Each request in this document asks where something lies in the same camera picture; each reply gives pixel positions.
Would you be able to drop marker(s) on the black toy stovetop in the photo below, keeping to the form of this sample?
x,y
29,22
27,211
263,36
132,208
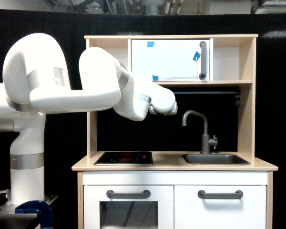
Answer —
x,y
125,158

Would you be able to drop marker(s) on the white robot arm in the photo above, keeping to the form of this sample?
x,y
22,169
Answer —
x,y
36,83

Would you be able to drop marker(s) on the grey faucet knob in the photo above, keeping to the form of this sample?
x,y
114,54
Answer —
x,y
213,142

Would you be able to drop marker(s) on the wooden toy kitchen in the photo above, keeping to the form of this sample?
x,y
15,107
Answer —
x,y
169,167

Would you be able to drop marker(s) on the grey microwave door handle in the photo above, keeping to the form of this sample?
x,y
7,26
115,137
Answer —
x,y
203,47

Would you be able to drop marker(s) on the white cabinet door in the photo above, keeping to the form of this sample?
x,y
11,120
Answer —
x,y
192,212

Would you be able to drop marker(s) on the white microwave door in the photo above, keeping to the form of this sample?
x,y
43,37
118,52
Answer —
x,y
170,60

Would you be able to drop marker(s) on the grey cabinet door handle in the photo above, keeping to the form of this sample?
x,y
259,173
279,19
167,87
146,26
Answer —
x,y
204,195

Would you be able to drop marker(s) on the blue C-clamp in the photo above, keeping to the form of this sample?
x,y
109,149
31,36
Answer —
x,y
41,211

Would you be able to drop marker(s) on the blue tape piece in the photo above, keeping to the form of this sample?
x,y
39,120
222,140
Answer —
x,y
155,78
150,44
196,57

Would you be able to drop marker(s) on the blue tape piece top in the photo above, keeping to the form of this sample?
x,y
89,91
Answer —
x,y
150,44

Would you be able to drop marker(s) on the grey toy sink basin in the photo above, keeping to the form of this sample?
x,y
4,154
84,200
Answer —
x,y
212,159

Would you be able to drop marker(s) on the blue tape piece bottom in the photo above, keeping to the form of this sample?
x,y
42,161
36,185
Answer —
x,y
155,78

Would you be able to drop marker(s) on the grey oven door handle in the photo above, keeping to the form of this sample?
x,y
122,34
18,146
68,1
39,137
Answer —
x,y
134,195

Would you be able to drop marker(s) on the grey toy faucet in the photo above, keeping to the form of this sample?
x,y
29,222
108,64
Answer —
x,y
205,136

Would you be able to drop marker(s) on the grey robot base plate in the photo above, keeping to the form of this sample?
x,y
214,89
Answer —
x,y
7,209

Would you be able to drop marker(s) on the white oven door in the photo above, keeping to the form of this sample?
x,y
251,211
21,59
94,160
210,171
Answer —
x,y
155,212

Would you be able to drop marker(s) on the blue tape piece right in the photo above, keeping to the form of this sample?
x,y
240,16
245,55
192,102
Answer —
x,y
196,57

